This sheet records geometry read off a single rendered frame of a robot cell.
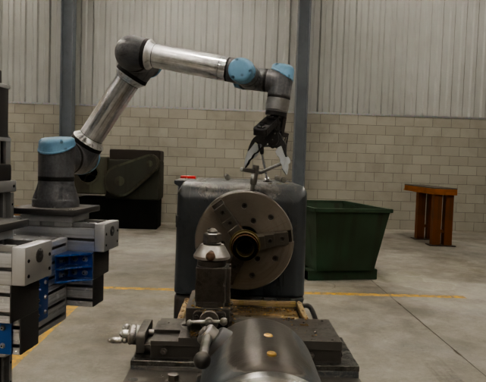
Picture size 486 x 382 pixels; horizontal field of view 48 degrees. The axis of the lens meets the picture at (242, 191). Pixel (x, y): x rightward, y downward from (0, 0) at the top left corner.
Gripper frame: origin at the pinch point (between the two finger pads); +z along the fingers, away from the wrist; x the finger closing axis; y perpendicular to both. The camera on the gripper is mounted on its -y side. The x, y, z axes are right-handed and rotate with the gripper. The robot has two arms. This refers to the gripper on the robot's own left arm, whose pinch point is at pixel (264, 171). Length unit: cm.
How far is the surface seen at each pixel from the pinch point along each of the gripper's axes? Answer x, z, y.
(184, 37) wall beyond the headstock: 590, -242, 812
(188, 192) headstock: 25.7, 11.0, -2.7
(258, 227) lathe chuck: -3.8, 17.6, -5.8
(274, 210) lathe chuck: -7.4, 11.4, -3.9
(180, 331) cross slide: -16, 35, -66
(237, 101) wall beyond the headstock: 472, -126, 869
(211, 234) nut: -18, 14, -62
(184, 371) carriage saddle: -20, 41, -69
